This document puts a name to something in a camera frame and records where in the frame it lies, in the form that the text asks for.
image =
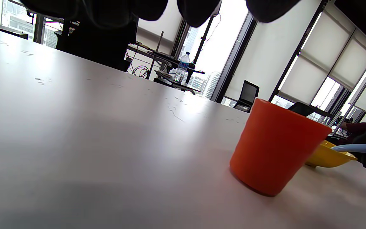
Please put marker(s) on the person's left hand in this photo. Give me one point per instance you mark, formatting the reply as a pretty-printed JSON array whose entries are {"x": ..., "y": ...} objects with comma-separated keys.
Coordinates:
[{"x": 106, "y": 11}]

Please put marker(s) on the white roller blind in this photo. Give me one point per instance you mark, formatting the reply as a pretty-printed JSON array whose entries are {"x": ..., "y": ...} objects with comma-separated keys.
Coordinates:
[
  {"x": 354, "y": 63},
  {"x": 316, "y": 63}
]

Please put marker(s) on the orange plastic cup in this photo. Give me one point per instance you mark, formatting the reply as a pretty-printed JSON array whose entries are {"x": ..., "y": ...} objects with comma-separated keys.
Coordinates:
[{"x": 272, "y": 149}]

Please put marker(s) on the yellow plastic bowl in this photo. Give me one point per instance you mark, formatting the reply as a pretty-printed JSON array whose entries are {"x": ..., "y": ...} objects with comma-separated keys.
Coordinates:
[{"x": 326, "y": 157}]

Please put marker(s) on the clear water bottle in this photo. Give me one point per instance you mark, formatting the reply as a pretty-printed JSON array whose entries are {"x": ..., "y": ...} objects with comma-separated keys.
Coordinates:
[{"x": 182, "y": 68}]

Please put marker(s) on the black mesh office chair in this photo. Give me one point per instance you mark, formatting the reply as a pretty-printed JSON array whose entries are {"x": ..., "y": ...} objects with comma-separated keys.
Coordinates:
[{"x": 97, "y": 47}]

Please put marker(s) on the silver metal stand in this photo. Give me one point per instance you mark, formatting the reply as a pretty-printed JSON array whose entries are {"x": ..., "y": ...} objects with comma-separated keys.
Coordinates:
[{"x": 353, "y": 101}]

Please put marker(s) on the black light stand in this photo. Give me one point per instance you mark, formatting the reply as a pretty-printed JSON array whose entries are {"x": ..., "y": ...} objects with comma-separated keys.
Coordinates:
[{"x": 202, "y": 41}]

